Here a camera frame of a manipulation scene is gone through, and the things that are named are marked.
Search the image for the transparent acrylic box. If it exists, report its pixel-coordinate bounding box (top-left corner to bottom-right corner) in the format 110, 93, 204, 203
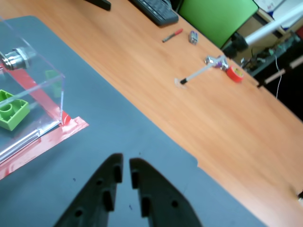
0, 16, 66, 164

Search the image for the white tube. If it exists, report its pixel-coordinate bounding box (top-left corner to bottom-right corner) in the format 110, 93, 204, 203
245, 6, 303, 46

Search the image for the thin white cable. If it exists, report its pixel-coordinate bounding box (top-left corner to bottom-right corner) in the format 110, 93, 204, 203
274, 55, 286, 100

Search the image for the green lego block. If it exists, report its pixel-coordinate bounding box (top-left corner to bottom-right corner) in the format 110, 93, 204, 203
0, 89, 31, 131

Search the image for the white pen with black tip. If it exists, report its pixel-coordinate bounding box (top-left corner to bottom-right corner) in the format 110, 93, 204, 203
179, 63, 215, 85

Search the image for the red tape roll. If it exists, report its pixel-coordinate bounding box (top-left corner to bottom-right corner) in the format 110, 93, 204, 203
226, 65, 245, 84

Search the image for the black monitor stand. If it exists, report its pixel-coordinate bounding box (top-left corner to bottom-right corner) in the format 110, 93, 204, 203
84, 0, 112, 11

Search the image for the green chair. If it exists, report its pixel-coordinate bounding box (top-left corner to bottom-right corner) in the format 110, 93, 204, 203
177, 0, 259, 49

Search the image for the black computer keyboard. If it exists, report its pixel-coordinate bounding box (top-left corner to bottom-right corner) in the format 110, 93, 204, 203
129, 0, 179, 26

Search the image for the red marker pen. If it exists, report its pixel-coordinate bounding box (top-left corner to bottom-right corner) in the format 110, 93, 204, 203
162, 28, 184, 44

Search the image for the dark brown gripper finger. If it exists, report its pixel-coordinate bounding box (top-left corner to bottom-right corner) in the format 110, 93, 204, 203
129, 157, 205, 227
53, 153, 124, 227

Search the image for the red tape strip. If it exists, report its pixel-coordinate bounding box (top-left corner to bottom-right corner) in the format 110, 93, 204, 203
0, 115, 89, 182
0, 61, 74, 126

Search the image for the silver metal threaded fitting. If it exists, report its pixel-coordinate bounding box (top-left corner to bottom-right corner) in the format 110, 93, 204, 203
0, 46, 37, 71

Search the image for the grey rubber mat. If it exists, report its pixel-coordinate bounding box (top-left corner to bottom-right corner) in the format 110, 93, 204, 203
0, 15, 199, 227
132, 163, 268, 227

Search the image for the silver and purple wrapper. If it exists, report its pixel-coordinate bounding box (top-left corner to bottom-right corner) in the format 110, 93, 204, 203
204, 55, 229, 70

